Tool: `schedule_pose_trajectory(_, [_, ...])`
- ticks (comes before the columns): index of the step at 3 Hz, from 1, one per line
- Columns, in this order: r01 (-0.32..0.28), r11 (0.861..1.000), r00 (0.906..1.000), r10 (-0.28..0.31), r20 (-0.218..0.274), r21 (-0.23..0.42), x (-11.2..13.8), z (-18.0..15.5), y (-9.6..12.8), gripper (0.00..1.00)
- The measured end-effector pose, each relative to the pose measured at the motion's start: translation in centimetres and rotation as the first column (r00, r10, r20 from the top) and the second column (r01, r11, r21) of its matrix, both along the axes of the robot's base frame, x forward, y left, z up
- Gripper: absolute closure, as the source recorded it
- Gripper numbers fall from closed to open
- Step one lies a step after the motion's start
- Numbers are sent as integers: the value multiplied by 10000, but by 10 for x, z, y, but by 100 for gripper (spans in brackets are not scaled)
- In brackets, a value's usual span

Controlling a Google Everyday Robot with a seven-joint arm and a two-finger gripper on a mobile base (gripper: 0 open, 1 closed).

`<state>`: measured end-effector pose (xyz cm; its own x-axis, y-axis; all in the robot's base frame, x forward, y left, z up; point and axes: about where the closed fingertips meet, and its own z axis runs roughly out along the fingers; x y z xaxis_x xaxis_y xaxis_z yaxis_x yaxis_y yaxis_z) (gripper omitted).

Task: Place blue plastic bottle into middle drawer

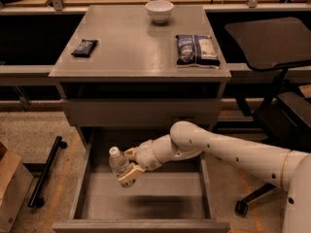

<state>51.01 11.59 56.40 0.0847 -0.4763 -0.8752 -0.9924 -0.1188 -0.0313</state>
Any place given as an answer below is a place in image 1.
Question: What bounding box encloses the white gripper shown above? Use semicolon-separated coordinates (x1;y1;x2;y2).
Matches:
118;140;161;184

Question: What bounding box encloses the grey drawer cabinet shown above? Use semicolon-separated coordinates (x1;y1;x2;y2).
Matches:
48;5;232;157

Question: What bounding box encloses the black wheeled floor bar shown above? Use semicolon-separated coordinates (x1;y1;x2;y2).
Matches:
24;136;67;208

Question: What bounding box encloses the brown cardboard box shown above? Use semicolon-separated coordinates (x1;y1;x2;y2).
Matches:
0;143;33;233

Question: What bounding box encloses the black office chair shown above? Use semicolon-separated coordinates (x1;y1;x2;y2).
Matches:
225;17;311;216

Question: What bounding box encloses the blue white snack bag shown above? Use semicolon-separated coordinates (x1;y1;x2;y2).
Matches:
176;35;221;69

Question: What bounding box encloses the white ceramic bowl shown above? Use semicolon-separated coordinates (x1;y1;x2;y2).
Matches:
145;0;174;23

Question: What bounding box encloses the small dark snack bar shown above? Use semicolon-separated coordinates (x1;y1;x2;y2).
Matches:
71;39;98;57

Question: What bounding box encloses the closed grey upper drawer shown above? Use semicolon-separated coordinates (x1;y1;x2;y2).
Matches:
61;99;221;128

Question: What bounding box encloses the open grey lower drawer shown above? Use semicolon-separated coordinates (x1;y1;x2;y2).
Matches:
52;129;230;233

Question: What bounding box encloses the clear plastic water bottle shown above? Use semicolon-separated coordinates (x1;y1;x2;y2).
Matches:
109;147;132;179

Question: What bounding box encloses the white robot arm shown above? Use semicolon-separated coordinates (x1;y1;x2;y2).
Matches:
119;121;311;233

